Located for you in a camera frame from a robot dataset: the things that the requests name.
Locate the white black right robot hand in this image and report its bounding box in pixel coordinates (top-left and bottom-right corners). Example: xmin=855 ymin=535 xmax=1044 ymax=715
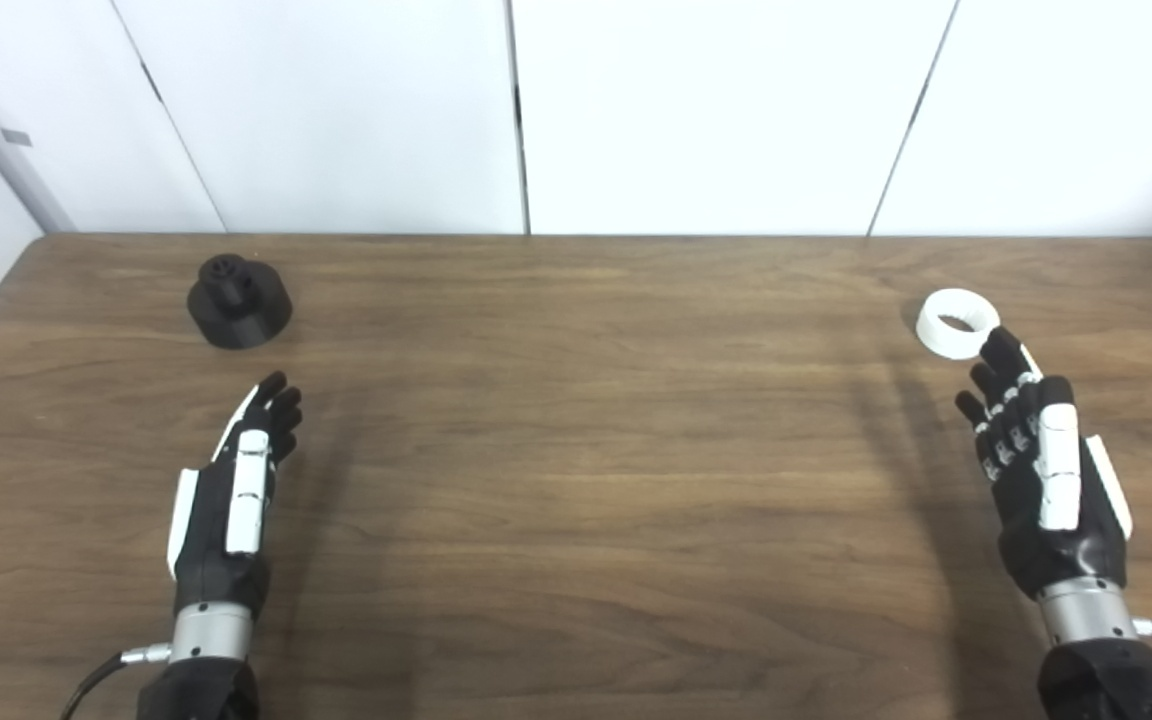
xmin=955 ymin=326 xmax=1140 ymax=646

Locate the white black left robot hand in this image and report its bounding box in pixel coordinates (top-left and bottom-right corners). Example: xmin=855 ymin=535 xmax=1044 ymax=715
xmin=166 ymin=371 xmax=304 ymax=663

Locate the round black stepped part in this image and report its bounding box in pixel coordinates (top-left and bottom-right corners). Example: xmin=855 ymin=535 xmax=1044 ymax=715
xmin=186 ymin=254 xmax=294 ymax=351

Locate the white toothed ring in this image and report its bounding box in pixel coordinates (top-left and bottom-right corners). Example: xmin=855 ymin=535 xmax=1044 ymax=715
xmin=915 ymin=288 xmax=1003 ymax=361

